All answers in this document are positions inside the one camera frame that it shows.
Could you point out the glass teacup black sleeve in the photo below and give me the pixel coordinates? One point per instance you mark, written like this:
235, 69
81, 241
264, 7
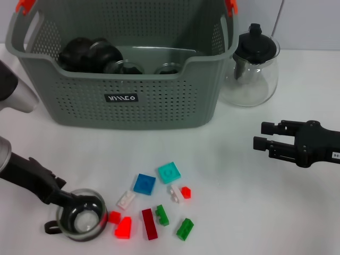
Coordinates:
85, 223
167, 70
106, 53
127, 69

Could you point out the dark clay teapot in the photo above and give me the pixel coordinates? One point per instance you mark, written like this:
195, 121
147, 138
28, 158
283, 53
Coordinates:
74, 53

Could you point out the green toy brick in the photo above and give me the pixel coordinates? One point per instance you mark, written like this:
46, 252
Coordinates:
162, 215
185, 229

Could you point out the white flat toy plate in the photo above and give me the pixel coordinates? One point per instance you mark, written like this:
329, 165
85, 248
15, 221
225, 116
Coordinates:
125, 200

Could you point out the red sloped toy brick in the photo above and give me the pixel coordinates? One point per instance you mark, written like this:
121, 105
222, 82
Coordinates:
124, 229

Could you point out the cyan square toy brick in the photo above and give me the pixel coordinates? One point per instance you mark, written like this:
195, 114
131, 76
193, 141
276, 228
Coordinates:
169, 172

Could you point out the blue square toy brick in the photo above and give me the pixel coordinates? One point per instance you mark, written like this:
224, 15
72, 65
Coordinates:
144, 184

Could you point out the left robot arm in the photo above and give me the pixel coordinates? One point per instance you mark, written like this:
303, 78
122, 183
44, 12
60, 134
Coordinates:
21, 95

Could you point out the small red toy brick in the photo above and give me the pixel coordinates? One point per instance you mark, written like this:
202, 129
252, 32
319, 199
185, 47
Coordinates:
186, 193
114, 217

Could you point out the glass teapot black lid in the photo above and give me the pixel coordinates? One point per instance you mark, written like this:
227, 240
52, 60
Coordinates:
255, 45

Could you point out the dark red long brick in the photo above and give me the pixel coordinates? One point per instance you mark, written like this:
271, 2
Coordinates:
149, 224

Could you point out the white toy brick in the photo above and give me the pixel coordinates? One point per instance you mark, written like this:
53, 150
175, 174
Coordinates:
176, 193

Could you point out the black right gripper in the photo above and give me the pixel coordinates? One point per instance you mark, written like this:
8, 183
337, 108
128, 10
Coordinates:
313, 146

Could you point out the grey perforated plastic basket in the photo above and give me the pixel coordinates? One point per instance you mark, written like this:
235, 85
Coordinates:
132, 117

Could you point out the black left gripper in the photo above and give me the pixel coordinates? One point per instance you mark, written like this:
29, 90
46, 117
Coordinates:
32, 178

